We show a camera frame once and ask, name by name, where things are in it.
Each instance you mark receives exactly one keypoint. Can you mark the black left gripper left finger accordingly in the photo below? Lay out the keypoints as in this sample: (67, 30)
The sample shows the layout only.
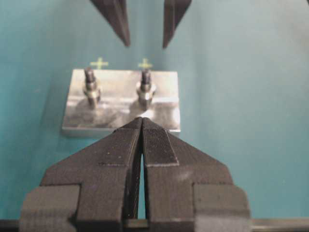
(93, 190)

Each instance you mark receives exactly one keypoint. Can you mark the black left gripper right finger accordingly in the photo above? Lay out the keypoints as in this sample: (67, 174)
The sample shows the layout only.
(187, 190)

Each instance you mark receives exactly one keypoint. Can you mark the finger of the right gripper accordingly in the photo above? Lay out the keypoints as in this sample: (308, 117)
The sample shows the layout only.
(174, 11)
(115, 12)

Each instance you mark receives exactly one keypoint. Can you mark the far threaded steel shaft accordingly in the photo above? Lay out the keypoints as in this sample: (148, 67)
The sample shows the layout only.
(91, 89)

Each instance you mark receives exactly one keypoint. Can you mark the threaded steel shaft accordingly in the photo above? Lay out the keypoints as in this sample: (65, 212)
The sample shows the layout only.
(145, 90)
(91, 89)

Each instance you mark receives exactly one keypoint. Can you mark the near threaded steel shaft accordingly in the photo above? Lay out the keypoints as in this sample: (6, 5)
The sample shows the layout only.
(145, 90)

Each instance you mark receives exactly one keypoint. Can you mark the yellow cross tape mark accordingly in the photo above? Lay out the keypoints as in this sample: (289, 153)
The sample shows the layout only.
(99, 63)

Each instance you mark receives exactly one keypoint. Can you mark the grey metal base plate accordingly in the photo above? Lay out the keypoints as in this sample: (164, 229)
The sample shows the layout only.
(119, 104)

